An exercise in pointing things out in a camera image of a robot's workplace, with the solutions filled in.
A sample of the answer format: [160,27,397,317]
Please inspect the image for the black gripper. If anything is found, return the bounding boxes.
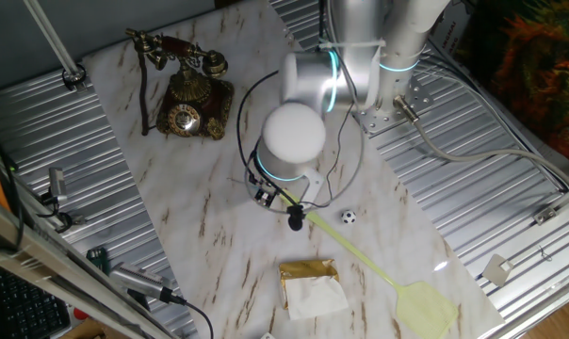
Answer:
[246,171,283,209]

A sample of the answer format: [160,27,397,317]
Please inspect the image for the vintage brass rotary phone base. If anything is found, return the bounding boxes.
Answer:
[155,70,236,141]

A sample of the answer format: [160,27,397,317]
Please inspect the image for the gold tissue pack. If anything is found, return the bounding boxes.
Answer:
[278,257,350,322]

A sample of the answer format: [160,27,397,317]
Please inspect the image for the green hex key holder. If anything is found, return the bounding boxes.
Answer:
[86,247,111,277]

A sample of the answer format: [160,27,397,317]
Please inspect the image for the yellow-green fly swatter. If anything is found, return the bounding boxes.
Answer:
[279,187,460,339]

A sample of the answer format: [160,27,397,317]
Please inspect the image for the white square tag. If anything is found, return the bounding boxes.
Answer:
[480,253,515,288]

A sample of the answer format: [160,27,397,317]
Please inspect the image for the white box with red print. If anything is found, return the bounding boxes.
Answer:
[428,0,477,65]

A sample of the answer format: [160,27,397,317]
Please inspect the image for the black keyboard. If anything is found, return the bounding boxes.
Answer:
[0,266,73,339]

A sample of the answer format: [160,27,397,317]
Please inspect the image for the white slanted pole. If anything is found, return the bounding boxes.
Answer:
[23,0,81,79]

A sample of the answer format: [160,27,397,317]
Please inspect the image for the colourful patterned cloth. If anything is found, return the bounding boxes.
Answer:
[458,0,569,170]

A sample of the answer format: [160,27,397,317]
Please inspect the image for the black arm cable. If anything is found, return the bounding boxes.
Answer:
[236,0,356,211]

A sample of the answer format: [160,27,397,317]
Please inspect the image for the black camera cable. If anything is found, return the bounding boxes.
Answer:
[169,294,216,339]

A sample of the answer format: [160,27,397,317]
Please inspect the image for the silver ribbed camera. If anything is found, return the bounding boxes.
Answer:
[108,262,176,305]

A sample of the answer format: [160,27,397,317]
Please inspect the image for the dark phone cord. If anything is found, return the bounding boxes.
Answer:
[137,50,151,137]

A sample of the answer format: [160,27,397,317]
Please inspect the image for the small silver camera on mount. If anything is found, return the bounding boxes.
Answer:
[38,166,73,208]

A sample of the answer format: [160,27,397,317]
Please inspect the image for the thin white cables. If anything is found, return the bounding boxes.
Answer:
[418,56,569,187]

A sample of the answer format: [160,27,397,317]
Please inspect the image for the aluminium frame bar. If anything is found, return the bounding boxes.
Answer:
[0,190,182,339]

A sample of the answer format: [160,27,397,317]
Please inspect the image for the black pole base ring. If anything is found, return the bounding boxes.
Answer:
[60,63,89,93]

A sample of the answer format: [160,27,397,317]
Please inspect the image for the thick grey robot cable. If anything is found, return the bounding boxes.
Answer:
[391,93,569,189]

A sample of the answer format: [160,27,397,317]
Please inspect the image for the small metal corner bracket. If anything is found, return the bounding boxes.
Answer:
[532,205,560,226]

